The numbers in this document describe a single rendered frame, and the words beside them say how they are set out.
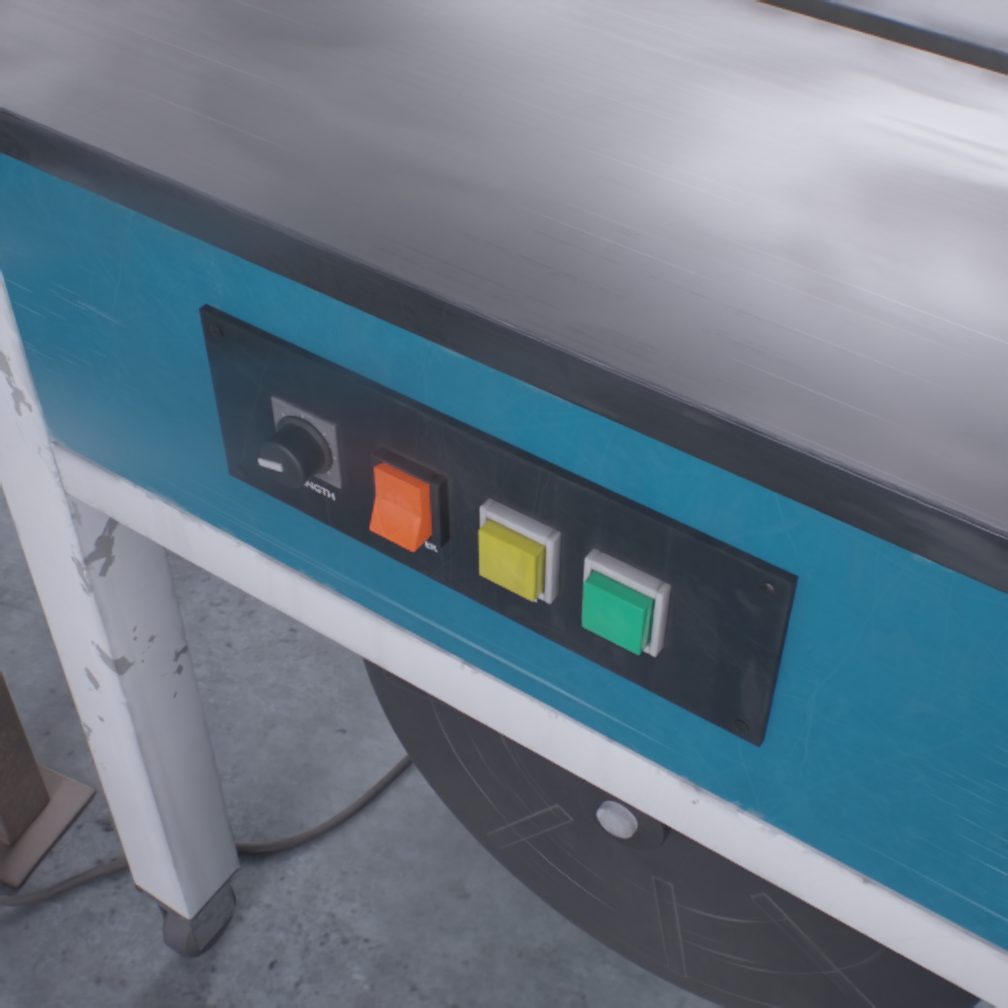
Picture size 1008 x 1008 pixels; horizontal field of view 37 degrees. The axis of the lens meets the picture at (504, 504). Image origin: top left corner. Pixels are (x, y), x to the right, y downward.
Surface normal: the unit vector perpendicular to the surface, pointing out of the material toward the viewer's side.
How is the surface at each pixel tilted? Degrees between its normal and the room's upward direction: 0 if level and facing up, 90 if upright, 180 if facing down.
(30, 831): 0
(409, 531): 68
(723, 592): 90
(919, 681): 90
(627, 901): 90
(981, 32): 0
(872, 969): 90
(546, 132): 0
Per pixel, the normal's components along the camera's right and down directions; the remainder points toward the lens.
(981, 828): -0.56, 0.59
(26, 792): 0.89, 0.32
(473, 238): 0.00, -0.70
